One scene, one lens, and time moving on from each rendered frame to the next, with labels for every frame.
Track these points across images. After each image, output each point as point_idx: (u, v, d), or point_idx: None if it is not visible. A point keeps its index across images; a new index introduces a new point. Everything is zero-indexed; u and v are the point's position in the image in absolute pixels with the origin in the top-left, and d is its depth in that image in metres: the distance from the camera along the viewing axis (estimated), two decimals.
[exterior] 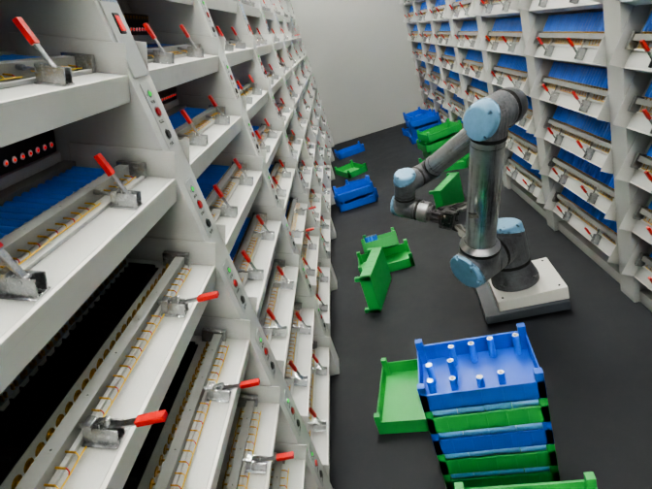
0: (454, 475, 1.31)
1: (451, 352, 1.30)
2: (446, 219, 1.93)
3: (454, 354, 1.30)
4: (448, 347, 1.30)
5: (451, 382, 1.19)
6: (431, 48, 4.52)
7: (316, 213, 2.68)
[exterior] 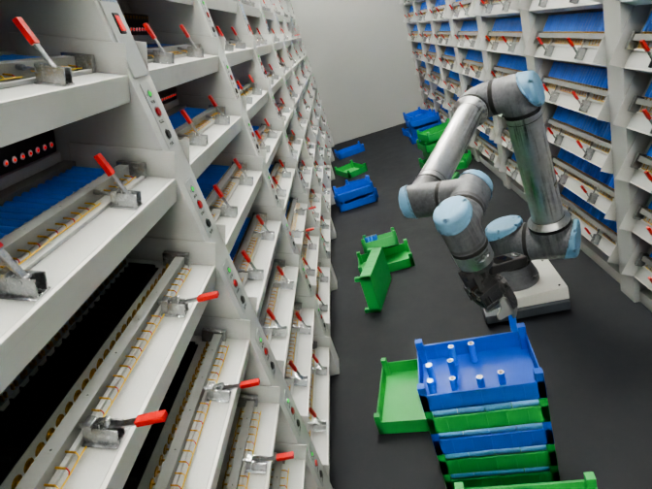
0: (454, 475, 1.31)
1: (451, 352, 1.30)
2: (477, 299, 1.17)
3: (454, 354, 1.30)
4: (448, 347, 1.30)
5: (451, 382, 1.19)
6: (431, 48, 4.52)
7: (316, 213, 2.68)
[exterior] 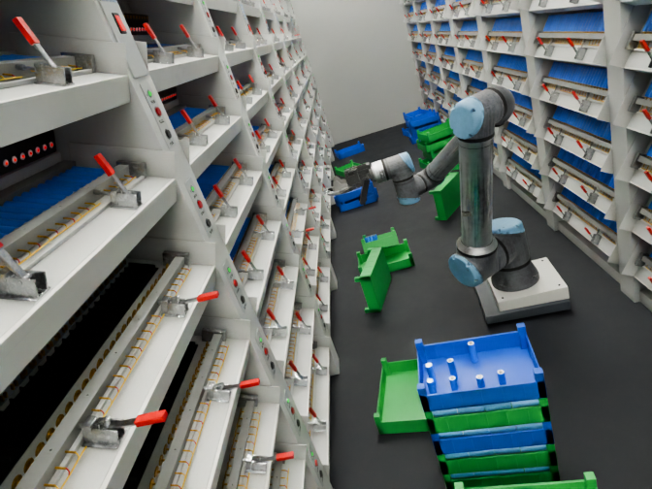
0: (454, 475, 1.31)
1: None
2: (349, 170, 1.98)
3: None
4: None
5: (451, 382, 1.19)
6: (431, 48, 4.52)
7: (316, 213, 2.68)
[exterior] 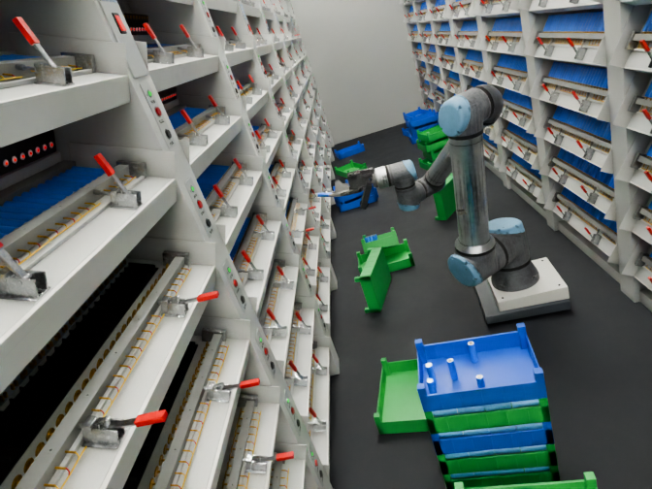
0: (454, 475, 1.31)
1: None
2: (352, 174, 1.99)
3: None
4: None
5: (330, 196, 2.04)
6: (431, 48, 4.52)
7: (316, 213, 2.68)
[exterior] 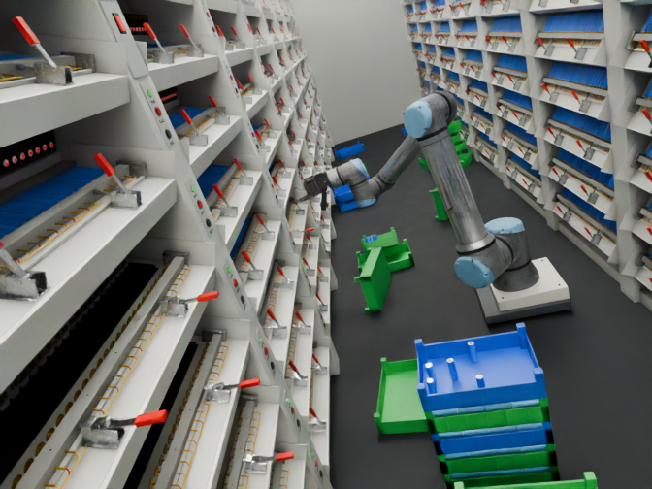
0: (454, 475, 1.31)
1: None
2: (308, 179, 2.15)
3: None
4: None
5: None
6: (431, 48, 4.52)
7: (316, 213, 2.68)
